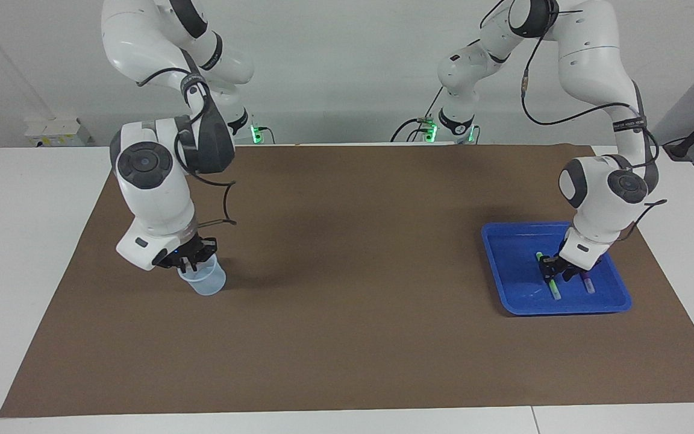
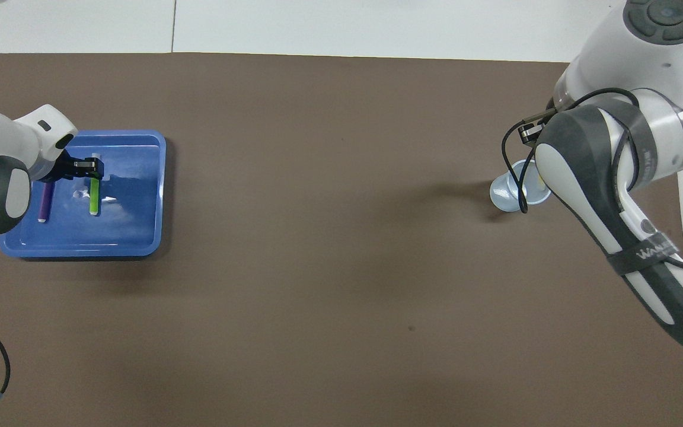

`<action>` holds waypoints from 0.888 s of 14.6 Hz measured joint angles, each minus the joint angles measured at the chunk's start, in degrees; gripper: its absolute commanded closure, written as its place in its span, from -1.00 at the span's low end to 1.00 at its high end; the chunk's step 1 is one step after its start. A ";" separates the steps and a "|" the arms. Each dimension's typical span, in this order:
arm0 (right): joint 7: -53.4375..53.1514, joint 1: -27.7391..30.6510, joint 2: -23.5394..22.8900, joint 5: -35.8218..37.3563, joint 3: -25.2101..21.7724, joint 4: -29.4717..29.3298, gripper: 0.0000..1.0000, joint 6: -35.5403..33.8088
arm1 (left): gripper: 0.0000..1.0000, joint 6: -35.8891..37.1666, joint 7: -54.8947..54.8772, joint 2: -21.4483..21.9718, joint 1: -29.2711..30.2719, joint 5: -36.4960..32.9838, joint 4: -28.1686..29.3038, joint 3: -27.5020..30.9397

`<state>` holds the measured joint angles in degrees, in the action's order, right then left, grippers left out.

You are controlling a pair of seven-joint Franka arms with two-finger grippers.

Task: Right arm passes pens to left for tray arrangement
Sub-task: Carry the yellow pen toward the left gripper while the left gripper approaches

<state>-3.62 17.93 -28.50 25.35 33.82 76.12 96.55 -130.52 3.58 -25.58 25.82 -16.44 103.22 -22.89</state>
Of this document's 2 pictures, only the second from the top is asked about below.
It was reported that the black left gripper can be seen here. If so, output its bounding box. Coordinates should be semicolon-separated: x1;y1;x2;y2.
39;149;104;183

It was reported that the green pen white cap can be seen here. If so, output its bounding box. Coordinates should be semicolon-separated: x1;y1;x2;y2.
88;153;101;216

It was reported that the purple pen white cap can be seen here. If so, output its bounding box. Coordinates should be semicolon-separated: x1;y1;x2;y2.
37;181;55;224

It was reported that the blue plastic tray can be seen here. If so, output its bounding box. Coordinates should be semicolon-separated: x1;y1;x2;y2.
0;129;167;259

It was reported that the brown table mat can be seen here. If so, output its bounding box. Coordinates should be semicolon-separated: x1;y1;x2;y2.
0;52;683;427

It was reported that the translucent plastic cup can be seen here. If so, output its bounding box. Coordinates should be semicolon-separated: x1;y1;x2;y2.
489;158;553;213

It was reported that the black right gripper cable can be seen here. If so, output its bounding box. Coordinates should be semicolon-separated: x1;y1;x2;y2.
501;88;641;213

